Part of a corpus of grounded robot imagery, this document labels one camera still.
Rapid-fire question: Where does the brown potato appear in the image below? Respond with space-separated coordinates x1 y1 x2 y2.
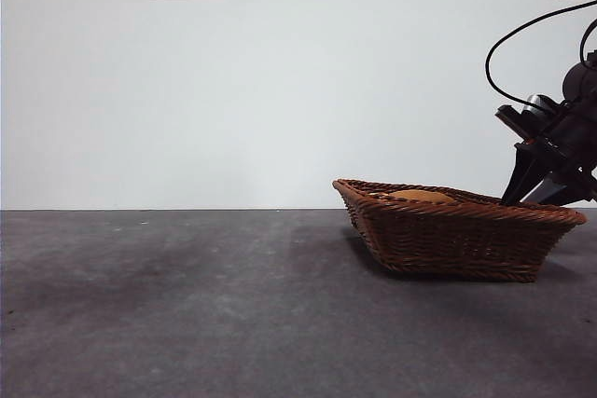
387 188 458 206

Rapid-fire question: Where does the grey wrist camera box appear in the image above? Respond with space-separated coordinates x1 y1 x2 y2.
494 93 568 138

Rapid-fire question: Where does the brown wicker basket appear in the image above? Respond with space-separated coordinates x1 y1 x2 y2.
332 178 588 283

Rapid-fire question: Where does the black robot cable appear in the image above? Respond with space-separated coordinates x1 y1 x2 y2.
484 0 597 108
578 18 597 63

